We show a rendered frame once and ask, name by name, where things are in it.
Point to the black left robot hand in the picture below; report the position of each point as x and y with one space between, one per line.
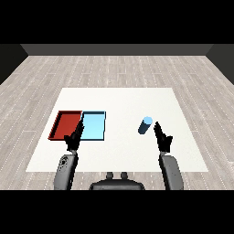
74 139

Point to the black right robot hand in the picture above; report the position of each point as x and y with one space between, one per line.
162 138

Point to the red shallow open box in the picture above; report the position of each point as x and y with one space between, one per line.
65 125

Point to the small blue can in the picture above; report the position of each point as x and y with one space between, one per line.
145 125

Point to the light blue shallow open box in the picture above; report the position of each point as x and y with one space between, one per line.
93 125

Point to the dark grey robot body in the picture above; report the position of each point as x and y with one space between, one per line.
117 183

